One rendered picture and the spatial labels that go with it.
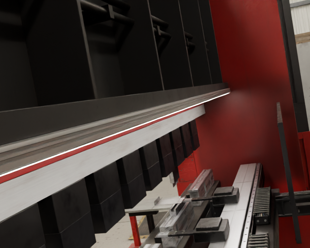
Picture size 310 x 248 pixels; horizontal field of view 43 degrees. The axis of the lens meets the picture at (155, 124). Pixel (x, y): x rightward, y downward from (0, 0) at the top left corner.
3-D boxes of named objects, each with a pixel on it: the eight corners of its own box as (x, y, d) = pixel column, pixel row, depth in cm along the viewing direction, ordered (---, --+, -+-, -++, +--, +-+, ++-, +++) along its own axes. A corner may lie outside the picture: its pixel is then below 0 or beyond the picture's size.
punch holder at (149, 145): (142, 182, 157) (135, 142, 156) (163, 180, 154) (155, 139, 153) (129, 193, 143) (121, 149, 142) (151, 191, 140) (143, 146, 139)
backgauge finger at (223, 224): (162, 232, 150) (160, 220, 150) (230, 228, 142) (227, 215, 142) (153, 245, 139) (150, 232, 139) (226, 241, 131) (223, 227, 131)
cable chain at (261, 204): (258, 195, 172) (257, 186, 171) (271, 194, 170) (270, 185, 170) (254, 225, 136) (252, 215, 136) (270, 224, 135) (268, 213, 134)
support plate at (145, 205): (131, 202, 202) (131, 200, 202) (180, 198, 194) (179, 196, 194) (118, 213, 185) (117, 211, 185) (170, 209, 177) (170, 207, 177)
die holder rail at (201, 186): (205, 183, 263) (203, 169, 262) (214, 182, 261) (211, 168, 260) (190, 206, 215) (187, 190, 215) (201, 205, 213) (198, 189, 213)
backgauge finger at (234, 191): (186, 200, 190) (184, 190, 190) (239, 195, 182) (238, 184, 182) (180, 207, 179) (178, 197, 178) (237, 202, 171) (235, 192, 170)
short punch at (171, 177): (176, 182, 190) (172, 163, 189) (180, 181, 189) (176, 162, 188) (170, 187, 180) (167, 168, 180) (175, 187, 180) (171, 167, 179)
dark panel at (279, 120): (287, 170, 246) (276, 102, 243) (290, 170, 246) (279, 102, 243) (295, 243, 139) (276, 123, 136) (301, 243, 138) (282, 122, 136)
